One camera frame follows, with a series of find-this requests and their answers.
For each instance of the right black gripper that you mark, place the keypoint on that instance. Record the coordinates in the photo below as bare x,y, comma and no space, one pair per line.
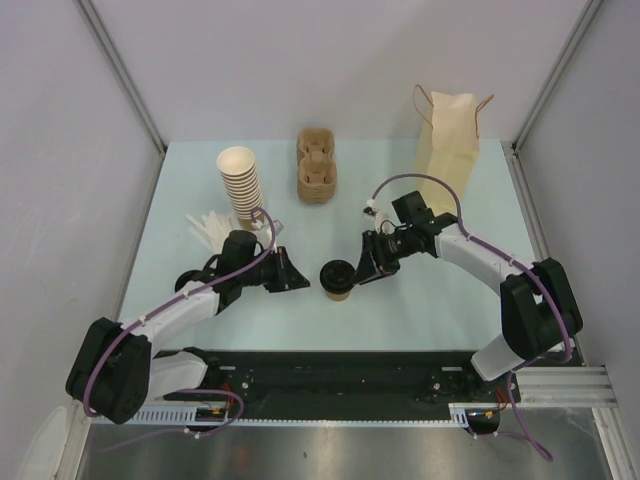
374,262

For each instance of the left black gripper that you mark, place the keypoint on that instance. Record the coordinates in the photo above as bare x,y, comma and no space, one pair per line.
286,277

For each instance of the black cup lid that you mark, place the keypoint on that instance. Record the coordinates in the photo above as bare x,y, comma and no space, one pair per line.
336,273

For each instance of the single brown paper cup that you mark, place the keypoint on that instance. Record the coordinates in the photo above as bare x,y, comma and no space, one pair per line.
338,293

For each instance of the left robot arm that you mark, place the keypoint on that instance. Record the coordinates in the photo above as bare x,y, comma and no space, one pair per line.
118,367

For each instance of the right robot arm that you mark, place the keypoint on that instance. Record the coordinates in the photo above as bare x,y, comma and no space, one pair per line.
537,305

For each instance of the pile of wrapped straws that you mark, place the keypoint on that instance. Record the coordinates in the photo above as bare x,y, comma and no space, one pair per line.
212,229

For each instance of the stack of black lids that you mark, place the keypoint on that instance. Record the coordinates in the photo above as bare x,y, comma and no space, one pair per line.
190,282

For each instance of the cardboard cup carrier stack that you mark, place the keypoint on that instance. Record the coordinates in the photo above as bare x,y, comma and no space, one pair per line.
317,170

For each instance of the stack of paper cups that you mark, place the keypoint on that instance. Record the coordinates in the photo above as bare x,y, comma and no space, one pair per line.
237,167

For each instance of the brown paper bag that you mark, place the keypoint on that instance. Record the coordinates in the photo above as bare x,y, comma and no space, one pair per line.
448,145

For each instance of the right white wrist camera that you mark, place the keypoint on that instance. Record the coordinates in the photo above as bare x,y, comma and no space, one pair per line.
380,219

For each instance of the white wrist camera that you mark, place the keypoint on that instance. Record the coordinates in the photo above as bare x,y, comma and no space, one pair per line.
380,219
264,233

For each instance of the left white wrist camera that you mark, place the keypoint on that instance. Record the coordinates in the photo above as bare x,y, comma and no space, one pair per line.
264,233

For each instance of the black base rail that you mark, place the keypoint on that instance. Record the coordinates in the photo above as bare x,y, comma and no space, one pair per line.
348,386

